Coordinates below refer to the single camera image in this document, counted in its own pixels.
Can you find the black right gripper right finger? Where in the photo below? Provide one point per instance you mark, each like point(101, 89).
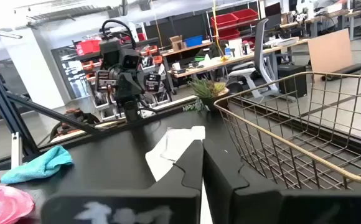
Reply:
point(261, 208)

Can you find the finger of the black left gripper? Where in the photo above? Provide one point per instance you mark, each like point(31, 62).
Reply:
point(152, 82)
point(103, 81)

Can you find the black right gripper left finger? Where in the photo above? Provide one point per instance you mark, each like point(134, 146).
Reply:
point(168, 202)

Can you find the white waffle microfiber towel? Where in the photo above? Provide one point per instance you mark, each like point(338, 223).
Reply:
point(168, 146)

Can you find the pink microfiber towel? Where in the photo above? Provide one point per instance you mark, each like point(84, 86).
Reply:
point(3, 203)

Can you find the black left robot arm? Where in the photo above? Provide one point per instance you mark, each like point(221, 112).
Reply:
point(110, 49)

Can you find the teal microfiber towel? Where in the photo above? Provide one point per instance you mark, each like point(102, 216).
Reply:
point(37, 166)

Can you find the white mug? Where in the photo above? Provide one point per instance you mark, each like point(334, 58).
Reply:
point(176, 66)

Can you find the black tool board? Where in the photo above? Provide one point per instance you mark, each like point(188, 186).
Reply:
point(70, 73)

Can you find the red plastic storage bin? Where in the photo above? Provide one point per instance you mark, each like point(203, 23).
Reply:
point(229, 33)
point(224, 20)
point(246, 15)
point(88, 46)

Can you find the small cardboard box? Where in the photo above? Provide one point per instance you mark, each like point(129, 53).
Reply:
point(176, 42)

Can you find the small potted green plant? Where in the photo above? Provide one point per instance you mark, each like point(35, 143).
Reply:
point(210, 90)

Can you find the blue plastic storage bin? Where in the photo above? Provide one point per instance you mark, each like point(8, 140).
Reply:
point(194, 41)

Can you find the white jug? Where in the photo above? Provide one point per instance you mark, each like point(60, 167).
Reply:
point(236, 46)

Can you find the long wooden workbench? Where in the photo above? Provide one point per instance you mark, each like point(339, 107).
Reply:
point(246, 57)

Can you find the grey office chair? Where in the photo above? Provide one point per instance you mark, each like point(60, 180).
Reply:
point(261, 46)

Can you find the black box cabinet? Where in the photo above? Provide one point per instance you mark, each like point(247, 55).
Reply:
point(291, 79)

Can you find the black padded roll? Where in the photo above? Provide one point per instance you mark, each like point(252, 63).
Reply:
point(348, 69)

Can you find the brown cardboard board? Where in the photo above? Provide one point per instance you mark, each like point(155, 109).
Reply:
point(330, 53)

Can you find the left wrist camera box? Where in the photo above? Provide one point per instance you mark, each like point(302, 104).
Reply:
point(130, 59)

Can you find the black diagonal frame brace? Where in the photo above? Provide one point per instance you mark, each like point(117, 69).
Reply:
point(59, 114)

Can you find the black frame strut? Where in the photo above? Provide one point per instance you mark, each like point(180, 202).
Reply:
point(3, 93)

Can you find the white metal bracket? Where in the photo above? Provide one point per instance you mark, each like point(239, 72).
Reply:
point(16, 149)

